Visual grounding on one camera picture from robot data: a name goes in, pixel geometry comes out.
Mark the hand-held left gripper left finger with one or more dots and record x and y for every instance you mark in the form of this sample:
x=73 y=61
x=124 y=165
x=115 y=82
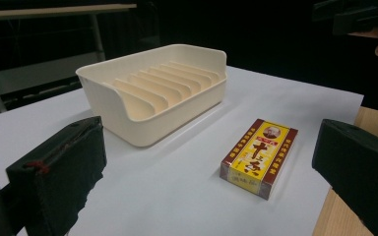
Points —
x=57 y=173

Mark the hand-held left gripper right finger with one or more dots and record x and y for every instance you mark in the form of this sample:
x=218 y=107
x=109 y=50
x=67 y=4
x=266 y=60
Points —
x=361 y=170

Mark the yellow and brown small box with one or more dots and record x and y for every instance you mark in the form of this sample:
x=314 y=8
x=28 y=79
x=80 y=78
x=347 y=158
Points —
x=259 y=157

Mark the cream plastic divided storage bin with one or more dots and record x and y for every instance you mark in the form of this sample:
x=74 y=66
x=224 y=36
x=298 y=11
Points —
x=164 y=88

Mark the white table sheet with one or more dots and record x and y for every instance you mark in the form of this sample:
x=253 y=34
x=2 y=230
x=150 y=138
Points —
x=183 y=183

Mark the metal frame table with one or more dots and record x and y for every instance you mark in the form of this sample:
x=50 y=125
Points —
x=46 y=69

